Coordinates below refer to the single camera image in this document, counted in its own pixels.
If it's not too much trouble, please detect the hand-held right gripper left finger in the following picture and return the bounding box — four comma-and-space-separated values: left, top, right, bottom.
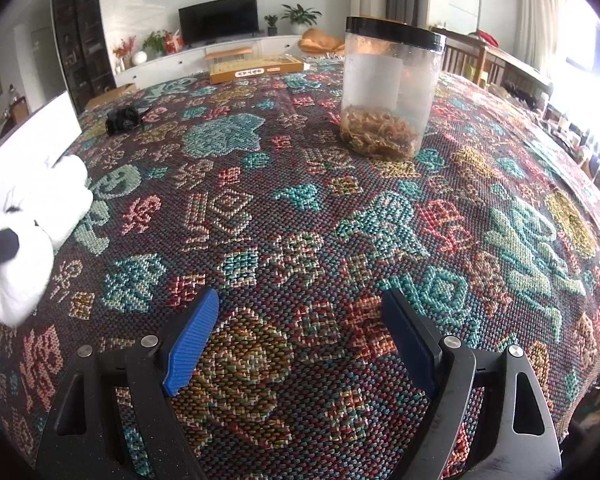
34, 287, 220, 480

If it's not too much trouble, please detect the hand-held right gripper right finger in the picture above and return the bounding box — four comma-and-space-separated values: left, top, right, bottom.
381, 287, 563, 480

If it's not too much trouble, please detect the white cloth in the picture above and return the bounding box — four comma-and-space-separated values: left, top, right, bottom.
0, 155, 93, 326

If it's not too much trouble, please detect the black cloth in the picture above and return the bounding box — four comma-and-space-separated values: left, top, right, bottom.
105, 105, 143, 136

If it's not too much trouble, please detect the colourful woven patterned blanket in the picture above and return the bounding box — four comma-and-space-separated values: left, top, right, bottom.
0, 57, 600, 480

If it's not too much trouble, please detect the grey interior door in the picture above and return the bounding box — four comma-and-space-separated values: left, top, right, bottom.
30, 27, 61, 103

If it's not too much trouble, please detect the brown cardboard box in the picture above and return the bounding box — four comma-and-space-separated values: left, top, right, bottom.
85, 82, 137, 111

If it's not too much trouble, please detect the black glass display cabinet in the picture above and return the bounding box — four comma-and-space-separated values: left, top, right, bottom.
50, 0, 117, 111

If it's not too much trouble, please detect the red flower bouquet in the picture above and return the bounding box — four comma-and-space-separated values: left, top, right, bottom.
112, 37, 138, 71

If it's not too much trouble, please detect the clear jar with black lid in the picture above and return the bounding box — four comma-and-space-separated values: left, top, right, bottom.
340, 16, 447, 161

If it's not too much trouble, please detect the white television cabinet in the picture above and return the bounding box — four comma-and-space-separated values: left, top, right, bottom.
115, 35, 306, 88

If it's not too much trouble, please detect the bushy green plant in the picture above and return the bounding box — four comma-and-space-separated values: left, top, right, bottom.
142, 30, 168, 58

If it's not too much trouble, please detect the pile of bottles and baskets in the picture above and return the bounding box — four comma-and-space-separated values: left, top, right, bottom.
500, 80, 600, 191

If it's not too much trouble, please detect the flat yellow cardboard box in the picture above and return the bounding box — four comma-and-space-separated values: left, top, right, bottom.
209, 55, 311, 85

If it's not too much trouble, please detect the wooden crib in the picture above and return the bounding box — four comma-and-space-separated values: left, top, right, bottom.
430, 25, 553, 106

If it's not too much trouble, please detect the wooden stool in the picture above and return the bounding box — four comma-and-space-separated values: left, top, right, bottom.
203, 46, 253, 63

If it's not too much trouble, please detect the orange rocking chair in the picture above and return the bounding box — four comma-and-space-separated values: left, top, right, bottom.
300, 27, 346, 58

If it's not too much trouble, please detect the black flat television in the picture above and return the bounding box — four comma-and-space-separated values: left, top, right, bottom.
178, 0, 259, 46

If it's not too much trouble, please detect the window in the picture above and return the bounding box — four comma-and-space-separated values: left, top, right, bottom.
565, 25, 600, 111

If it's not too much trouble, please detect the large potted green plant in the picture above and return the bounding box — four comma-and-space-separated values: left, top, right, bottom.
280, 4, 323, 36

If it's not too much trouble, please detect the white sheer curtain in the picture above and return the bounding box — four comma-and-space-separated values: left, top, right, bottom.
517, 0, 581, 86

